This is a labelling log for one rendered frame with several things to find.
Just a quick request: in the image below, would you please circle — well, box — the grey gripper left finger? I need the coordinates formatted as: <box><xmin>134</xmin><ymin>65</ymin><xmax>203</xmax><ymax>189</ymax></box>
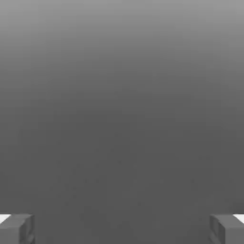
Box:
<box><xmin>0</xmin><ymin>213</ymin><xmax>36</xmax><ymax>244</ymax></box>

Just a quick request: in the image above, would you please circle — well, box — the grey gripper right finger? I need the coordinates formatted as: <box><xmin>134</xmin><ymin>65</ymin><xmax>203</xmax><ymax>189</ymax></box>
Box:
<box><xmin>209</xmin><ymin>213</ymin><xmax>244</xmax><ymax>244</ymax></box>

